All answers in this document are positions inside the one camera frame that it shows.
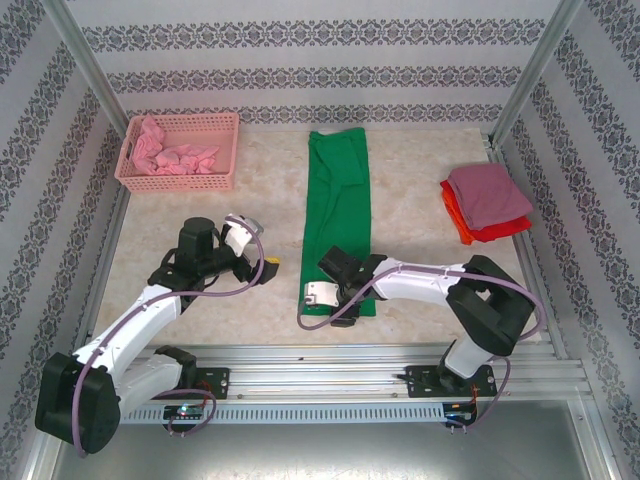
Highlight left circuit board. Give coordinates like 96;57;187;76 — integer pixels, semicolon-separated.
163;404;209;422

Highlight aluminium table rail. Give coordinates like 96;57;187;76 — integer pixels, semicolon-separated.
74;184;132;351
479;127;591;396

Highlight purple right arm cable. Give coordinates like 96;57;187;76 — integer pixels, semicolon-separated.
297;264;546;431

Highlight green t-shirt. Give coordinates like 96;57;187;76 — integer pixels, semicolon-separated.
298;128;377;319

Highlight circuit board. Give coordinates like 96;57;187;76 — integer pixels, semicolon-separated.
163;404;209;422
443;402;477;425

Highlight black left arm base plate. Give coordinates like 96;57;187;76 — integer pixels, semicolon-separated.
149;367;231;401

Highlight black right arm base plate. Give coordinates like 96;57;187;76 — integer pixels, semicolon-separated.
405;364;494;400

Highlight aluminium left frame post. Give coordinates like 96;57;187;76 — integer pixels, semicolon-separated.
42;0;132;131

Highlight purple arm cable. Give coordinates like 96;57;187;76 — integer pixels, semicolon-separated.
297;264;546;431
74;214;266;459

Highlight folded orange t-shirt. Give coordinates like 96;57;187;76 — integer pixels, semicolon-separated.
439;179;476;246

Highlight right circuit board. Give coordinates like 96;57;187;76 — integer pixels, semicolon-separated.
443;402;477;425

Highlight pink plastic basket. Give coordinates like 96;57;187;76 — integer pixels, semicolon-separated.
113;112;241;194

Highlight aluminium frame post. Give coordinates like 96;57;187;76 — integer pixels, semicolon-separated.
491;0;585;139
42;0;132;131

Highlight aluminium right table rail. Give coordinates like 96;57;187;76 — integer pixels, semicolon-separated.
479;127;591;396

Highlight aluminium right frame post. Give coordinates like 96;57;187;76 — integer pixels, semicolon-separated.
491;0;585;139

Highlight aluminium left table rail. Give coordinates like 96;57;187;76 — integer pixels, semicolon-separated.
74;184;132;351

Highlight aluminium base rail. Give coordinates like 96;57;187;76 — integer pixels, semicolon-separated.
124;342;587;401

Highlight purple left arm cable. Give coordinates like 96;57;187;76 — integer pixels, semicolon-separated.
74;214;266;459

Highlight crumpled pink t-shirt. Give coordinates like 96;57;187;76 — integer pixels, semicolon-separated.
129;115;221;176

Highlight slotted grey cable duct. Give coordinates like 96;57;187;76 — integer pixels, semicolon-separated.
119;402;476;426

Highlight folded mauve t-shirt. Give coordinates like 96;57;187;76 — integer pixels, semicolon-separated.
446;162;534;229

